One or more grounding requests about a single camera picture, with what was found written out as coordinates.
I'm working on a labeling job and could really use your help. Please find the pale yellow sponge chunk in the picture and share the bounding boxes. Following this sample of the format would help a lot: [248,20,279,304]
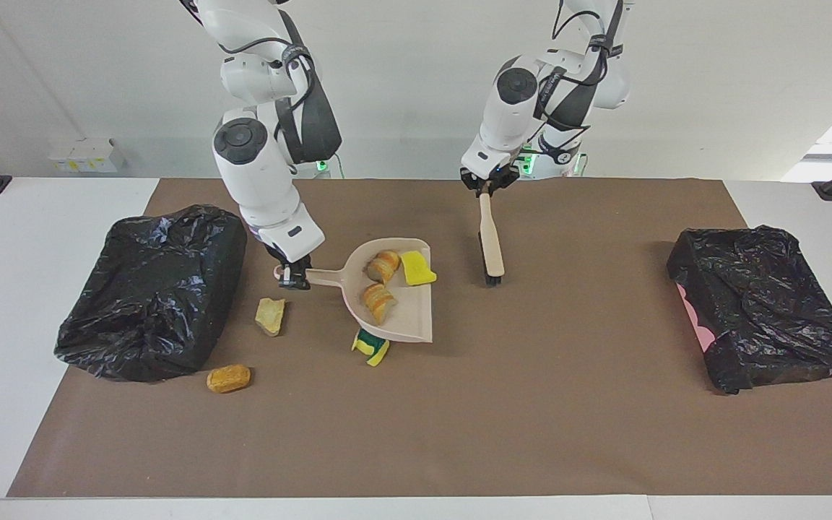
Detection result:
[254,297,287,338]

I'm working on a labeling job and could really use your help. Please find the beige hand brush black bristles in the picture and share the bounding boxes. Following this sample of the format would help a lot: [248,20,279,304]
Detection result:
[478,189,506,286]

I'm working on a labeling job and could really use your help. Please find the bread chunk with orange crust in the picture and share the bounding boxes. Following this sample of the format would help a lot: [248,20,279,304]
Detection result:
[366,250,401,284]
[360,283,395,326]

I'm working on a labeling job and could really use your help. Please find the large yellow sponge chunk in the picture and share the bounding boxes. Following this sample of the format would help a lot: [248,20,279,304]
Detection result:
[399,250,438,287]

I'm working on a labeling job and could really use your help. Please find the yellow and green sponge piece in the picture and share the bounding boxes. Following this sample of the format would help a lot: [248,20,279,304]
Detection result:
[352,329,391,367]

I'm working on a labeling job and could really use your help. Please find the beige plastic dustpan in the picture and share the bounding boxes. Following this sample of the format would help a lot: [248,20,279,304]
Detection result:
[274,238,435,344]

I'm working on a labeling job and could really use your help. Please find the orange brown sponge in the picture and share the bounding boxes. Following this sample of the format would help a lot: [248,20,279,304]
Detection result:
[206,364,252,394]

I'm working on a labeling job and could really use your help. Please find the right black trash bag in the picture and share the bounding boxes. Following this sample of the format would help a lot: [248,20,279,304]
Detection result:
[53,204,248,383]

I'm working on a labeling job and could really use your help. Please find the black trash bag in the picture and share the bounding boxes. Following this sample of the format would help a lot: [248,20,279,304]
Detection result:
[53,204,248,383]
[667,225,832,395]

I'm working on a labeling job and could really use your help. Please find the left black trash bag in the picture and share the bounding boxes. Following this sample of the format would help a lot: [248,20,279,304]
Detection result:
[667,225,832,395]

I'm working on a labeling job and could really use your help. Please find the brown table mat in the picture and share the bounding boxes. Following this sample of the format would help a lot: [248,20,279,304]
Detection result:
[6,178,832,498]

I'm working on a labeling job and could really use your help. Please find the white wall power box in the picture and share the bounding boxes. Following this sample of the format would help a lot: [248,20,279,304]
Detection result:
[48,139,126,174]

